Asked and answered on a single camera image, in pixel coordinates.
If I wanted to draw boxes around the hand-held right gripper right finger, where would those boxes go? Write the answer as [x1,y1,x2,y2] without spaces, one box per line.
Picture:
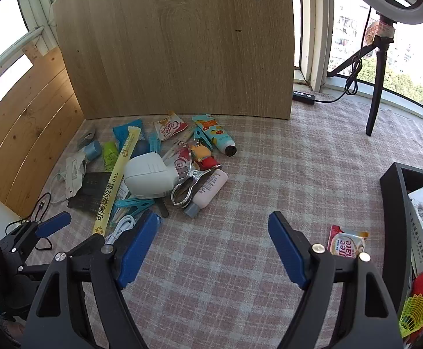
[268,211,404,349]

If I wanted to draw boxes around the teal hand cream tube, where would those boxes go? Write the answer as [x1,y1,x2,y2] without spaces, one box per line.
[191,114,237,157]

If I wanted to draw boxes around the silver metal clip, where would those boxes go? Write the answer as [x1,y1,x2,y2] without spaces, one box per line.
[170,169,221,209]

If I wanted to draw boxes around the red white creamer sachet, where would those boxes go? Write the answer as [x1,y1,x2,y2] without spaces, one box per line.
[327,225,370,259]
[153,112,189,142]

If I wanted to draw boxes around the white packet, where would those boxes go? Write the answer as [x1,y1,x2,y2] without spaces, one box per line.
[65,153,89,200]

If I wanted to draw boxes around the long yellow straw packet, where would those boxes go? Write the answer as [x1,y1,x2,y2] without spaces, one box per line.
[92,127,139,237]

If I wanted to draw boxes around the light wooden board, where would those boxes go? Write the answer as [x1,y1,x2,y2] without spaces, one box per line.
[52,0,295,120]

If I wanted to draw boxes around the black wipes packet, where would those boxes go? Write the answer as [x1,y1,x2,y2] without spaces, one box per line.
[67,172,112,213]

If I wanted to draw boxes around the white coiled cable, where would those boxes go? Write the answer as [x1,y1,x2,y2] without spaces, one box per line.
[104,215,136,246]

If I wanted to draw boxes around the blue cylinder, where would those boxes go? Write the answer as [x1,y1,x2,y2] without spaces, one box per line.
[84,140,102,161]

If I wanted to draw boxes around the white window frame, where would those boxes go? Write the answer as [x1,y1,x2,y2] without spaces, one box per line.
[0,0,423,131]

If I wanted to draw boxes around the black inline remote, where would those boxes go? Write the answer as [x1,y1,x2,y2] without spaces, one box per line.
[292,91,317,104]

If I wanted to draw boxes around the yellow-green shuttlecock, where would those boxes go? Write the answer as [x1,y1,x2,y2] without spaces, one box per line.
[398,293,423,337]

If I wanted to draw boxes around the yellow red cartoon toy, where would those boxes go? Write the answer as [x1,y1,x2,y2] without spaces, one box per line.
[190,145,221,171]

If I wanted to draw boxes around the pink label tag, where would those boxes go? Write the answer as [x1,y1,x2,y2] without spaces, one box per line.
[366,20,394,39]

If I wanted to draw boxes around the grey metal clip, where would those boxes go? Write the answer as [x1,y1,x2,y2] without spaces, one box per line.
[77,130,96,149]

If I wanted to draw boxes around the pale lotion bottle blue cap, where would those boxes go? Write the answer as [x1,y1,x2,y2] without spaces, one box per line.
[184,169,229,219]

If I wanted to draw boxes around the black tripod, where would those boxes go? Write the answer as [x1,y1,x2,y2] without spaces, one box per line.
[327,34,395,137]

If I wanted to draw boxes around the teal clothespin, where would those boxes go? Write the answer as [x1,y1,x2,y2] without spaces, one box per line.
[193,127,214,151]
[115,199,154,216]

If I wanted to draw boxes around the black tray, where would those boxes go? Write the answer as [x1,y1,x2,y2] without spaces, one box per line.
[379,162,423,349]

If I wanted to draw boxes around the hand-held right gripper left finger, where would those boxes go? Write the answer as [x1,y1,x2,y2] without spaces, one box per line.
[21,211,161,349]

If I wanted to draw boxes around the black ring light cable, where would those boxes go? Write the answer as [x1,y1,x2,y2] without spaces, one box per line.
[315,7,372,104]

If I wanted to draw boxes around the blue packet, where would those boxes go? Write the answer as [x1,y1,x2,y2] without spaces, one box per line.
[112,118,145,147]

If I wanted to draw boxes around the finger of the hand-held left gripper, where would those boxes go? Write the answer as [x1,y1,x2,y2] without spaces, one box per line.
[0,211,71,260]

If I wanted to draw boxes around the white mini fan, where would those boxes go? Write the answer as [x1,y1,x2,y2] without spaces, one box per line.
[123,153,179,200]

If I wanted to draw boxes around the pine plank panel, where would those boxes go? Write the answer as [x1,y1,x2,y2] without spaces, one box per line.
[0,45,85,219]

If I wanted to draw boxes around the green packet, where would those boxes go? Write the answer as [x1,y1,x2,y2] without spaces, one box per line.
[103,141,120,172]

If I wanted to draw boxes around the thin black cable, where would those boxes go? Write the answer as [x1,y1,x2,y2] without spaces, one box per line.
[6,193,52,251]

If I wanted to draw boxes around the thin white cable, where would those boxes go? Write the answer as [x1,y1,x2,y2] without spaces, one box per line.
[50,169,70,204]

